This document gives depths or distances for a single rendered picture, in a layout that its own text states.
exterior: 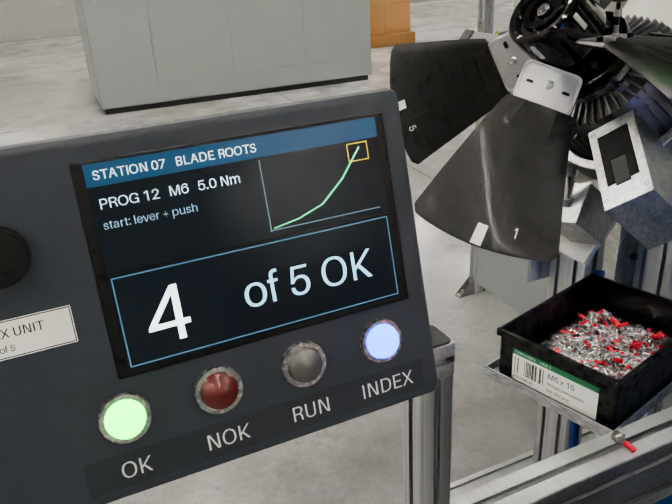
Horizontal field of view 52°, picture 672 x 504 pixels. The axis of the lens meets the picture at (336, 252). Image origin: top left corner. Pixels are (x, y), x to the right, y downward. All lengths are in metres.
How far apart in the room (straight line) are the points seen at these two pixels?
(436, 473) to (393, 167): 0.29
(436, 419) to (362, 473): 1.41
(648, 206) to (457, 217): 0.26
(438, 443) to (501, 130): 0.59
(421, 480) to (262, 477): 1.42
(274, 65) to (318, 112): 6.30
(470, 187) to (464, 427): 1.19
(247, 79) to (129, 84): 1.06
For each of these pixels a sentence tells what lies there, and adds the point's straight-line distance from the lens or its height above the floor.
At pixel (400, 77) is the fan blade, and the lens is 1.32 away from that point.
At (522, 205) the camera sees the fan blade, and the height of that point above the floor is 0.97.
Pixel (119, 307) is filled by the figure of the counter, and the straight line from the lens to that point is 0.37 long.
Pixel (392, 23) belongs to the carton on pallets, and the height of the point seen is 0.26.
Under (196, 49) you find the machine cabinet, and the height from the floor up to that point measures 0.47.
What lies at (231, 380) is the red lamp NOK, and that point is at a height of 1.12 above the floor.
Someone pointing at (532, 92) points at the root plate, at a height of 1.11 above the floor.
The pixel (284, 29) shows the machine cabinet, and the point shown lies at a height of 0.57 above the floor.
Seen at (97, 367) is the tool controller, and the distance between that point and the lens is 0.37.
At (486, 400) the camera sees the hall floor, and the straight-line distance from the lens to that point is 2.23.
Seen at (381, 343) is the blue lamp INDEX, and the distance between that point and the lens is 0.41.
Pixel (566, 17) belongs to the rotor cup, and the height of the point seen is 1.22.
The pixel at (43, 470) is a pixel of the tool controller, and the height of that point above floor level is 1.10.
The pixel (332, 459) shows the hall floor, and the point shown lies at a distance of 2.02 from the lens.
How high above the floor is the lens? 1.34
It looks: 25 degrees down
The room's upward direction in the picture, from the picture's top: 3 degrees counter-clockwise
